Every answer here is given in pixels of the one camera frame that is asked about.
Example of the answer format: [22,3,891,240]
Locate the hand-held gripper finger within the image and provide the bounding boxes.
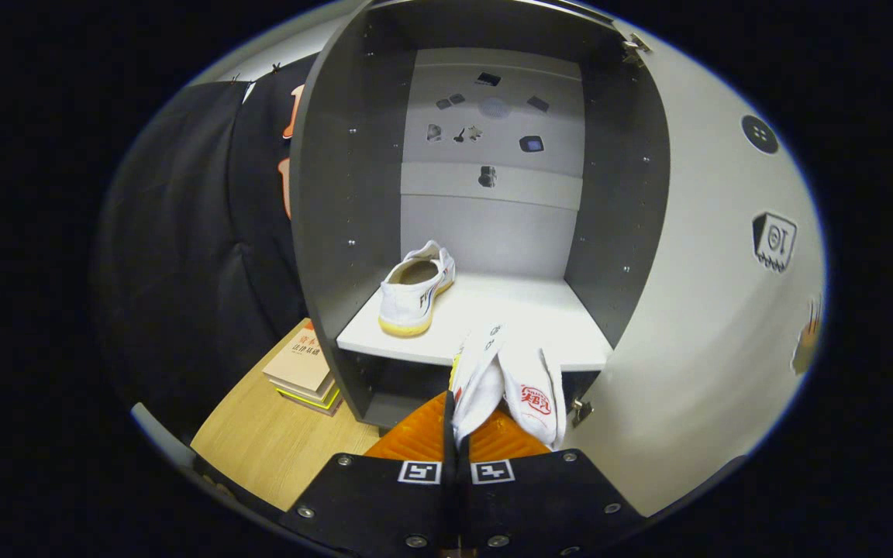
[458,403,646,556]
[278,390,457,556]

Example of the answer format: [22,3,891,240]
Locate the white canvas shoe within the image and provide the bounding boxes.
[449,322,569,452]
[378,239,457,338]

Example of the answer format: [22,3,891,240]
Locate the beige shoe cabinet door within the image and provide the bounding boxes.
[563,19,827,518]

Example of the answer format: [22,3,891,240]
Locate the grey shoe cabinet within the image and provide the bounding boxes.
[289,0,672,431]

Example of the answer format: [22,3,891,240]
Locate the yellow edged book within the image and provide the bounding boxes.
[272,376,344,418]

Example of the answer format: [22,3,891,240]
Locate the beige orange cover book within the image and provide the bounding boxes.
[262,325,331,393]

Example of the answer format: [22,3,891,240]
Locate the black backdrop cloth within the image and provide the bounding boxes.
[94,54,319,443]

